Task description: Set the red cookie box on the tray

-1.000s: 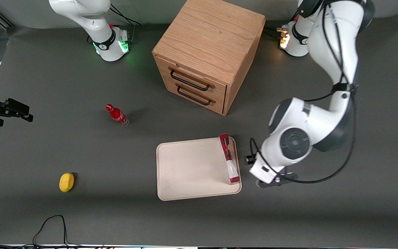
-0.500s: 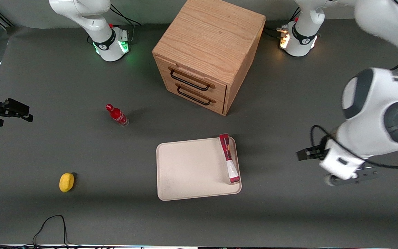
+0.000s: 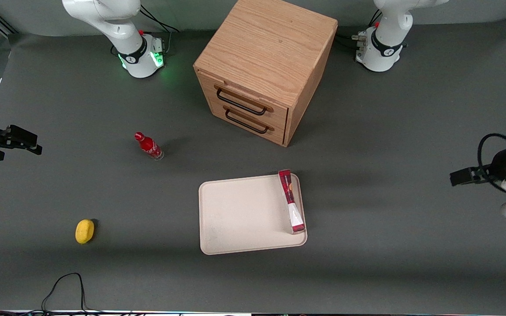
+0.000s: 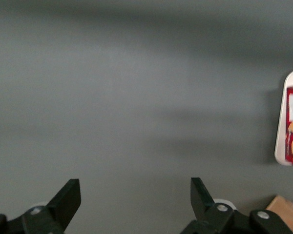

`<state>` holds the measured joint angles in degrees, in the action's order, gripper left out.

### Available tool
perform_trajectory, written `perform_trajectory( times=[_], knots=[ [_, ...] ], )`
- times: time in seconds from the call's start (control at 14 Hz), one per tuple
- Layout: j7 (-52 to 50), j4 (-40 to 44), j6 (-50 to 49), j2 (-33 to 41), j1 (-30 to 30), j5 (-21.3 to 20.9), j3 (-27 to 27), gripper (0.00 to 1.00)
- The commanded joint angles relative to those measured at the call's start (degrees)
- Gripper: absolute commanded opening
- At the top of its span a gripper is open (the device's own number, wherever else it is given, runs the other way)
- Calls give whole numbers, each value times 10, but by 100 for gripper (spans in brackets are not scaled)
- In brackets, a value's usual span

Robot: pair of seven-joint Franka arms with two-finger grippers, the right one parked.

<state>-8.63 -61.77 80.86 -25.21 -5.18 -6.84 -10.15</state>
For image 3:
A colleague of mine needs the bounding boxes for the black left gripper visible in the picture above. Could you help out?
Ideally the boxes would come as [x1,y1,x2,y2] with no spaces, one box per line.
[449,147,506,187]

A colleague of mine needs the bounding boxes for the red cookie box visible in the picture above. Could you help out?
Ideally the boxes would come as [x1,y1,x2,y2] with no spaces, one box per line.
[278,169,306,233]

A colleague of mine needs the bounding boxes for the beige plastic tray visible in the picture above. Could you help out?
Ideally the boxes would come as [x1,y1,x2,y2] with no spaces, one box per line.
[198,173,308,255]

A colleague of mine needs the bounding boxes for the yellow lemon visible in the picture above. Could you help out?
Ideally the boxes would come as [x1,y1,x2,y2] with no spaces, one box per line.
[75,219,95,244]

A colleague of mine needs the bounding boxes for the dark grey table mat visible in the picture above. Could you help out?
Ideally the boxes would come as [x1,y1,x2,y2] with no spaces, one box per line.
[0,18,506,313]

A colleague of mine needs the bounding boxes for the red cola bottle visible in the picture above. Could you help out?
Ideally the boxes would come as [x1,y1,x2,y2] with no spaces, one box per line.
[134,131,165,161]

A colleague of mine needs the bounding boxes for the light wooden drawer cabinet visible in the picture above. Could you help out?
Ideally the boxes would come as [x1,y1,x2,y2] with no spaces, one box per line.
[193,0,339,147]

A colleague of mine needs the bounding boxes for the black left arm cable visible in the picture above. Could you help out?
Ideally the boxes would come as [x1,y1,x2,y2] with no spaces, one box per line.
[477,81,506,194]

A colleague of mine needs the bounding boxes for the aluminium frame rail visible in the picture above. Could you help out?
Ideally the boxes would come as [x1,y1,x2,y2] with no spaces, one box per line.
[0,7,19,36]

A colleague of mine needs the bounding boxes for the thin black looped cable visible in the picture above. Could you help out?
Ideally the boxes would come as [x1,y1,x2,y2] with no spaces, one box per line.
[41,273,87,315]

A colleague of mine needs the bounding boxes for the black right base cables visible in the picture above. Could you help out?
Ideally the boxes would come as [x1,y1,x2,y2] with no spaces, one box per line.
[139,4,181,35]

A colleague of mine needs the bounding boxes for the black base cables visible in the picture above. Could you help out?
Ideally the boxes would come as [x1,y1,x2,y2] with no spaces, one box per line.
[335,10,383,50]
[139,4,181,35]

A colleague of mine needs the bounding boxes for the black left base cables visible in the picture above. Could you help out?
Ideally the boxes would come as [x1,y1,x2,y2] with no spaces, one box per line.
[335,10,383,50]

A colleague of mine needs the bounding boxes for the wooden drawer with short handle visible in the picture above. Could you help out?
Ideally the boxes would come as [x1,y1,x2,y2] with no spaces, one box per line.
[208,100,287,147]

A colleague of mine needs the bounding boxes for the wooden drawer with long handle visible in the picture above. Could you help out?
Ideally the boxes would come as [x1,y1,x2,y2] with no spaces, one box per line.
[197,72,289,129]

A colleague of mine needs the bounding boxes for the long black drawer handle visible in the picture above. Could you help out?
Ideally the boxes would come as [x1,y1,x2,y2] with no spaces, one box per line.
[216,88,268,116]

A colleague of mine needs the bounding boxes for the short black drawer handle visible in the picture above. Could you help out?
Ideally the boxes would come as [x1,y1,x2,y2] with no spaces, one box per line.
[224,108,269,134]

